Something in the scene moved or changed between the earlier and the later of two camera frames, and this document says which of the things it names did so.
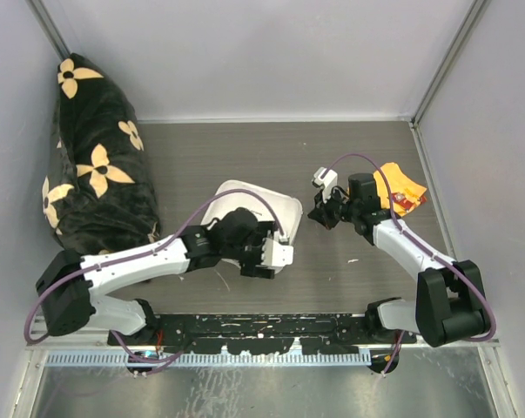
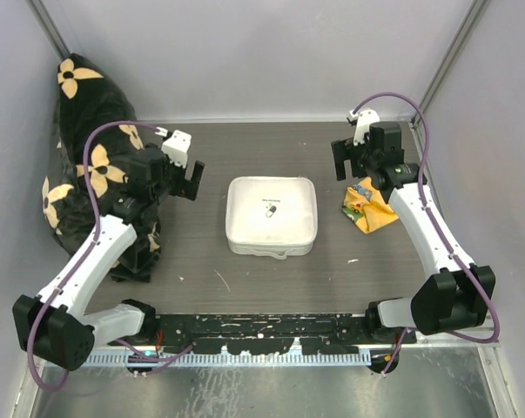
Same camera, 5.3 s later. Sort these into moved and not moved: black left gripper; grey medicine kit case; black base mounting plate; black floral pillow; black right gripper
Moved: grey medicine kit case; black right gripper; black left gripper
Not moved: black floral pillow; black base mounting plate
